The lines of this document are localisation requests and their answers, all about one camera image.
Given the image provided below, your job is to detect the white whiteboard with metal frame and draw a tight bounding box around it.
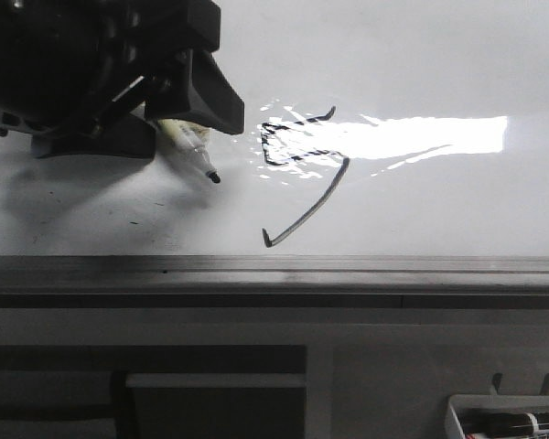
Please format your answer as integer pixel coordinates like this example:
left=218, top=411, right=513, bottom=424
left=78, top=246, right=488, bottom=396
left=0, top=1, right=549, bottom=286

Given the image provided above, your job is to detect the white whiteboard marker pen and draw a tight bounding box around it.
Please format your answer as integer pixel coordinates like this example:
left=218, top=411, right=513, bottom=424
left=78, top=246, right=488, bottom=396
left=155, top=119, right=221, bottom=184

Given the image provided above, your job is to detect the white plastic marker tray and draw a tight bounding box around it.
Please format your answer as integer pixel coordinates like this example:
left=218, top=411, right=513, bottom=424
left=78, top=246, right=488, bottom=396
left=444, top=394, right=549, bottom=438

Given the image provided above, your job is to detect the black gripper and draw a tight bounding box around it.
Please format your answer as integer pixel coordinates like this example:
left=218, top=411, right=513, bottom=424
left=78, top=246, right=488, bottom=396
left=0, top=1, right=245, bottom=159

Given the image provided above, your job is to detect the dark box under whiteboard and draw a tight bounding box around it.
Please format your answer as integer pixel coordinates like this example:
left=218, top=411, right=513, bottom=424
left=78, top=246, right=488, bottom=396
left=126, top=372, right=307, bottom=438

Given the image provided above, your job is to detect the black marker in tray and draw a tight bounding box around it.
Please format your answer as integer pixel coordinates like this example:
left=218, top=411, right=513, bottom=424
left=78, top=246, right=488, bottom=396
left=460, top=412, right=549, bottom=438

